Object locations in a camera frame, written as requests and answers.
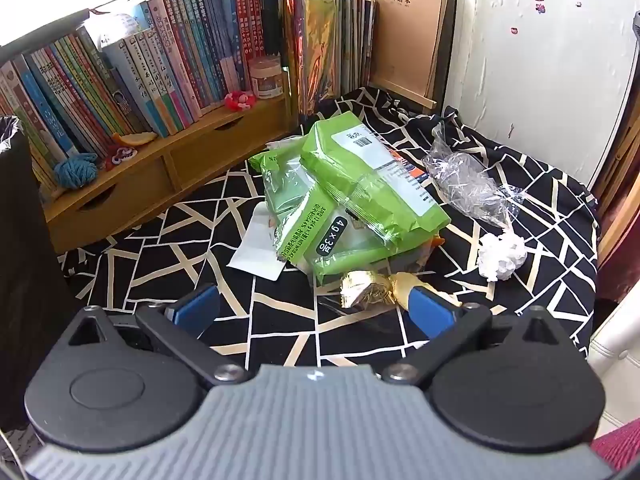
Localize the gold foil wrapper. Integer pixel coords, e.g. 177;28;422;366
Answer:
340;269;442;312

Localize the wooden stand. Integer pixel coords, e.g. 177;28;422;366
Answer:
369;76;439;111

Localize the row of thin shiny magazines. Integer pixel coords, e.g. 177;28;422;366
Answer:
278;0;379;117

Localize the green packet with black label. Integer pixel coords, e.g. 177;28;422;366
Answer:
302;207;401;285

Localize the white paper sheet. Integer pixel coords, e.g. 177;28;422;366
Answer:
227;202;288;281

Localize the red knit clothing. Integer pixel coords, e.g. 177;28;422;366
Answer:
590;422;640;473

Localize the tan kraft notebook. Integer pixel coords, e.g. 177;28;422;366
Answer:
365;0;451;102

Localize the black trash bin with bag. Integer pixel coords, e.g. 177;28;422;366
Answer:
0;115;81;433

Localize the small red toy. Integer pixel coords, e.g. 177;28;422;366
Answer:
225;90;259;112

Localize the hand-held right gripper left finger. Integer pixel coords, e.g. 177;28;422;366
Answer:
67;284;251;387

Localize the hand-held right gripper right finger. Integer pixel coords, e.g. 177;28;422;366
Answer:
384;290;566;389

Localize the red and white figurine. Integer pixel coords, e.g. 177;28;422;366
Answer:
104;146;137;171

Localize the clear plastic wrap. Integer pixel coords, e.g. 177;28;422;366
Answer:
422;120;527;234

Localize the large green snack packet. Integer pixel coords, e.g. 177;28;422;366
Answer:
300;112;451;257

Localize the row of upright books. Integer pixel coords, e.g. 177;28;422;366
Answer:
0;0;281;203

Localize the blue yarn ball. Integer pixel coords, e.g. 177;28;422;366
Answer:
54;152;100;190

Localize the small clear jar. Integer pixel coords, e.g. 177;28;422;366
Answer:
248;56;284;100

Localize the white plastic furniture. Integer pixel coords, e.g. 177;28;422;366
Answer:
587;300;640;428

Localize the wooden desk shelf with drawers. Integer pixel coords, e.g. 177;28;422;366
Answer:
42;92;301;256

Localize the white paper booklet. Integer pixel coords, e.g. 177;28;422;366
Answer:
85;9;147;50

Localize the wooden frame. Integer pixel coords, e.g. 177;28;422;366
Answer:
595;110;640;266

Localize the black patterned tablecloth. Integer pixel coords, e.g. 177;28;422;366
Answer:
57;87;601;361

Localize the yellow shell ornament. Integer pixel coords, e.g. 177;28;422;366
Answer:
112;131;158;147

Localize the crumpled white tissue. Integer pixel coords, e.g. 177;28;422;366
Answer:
476;232;529;282

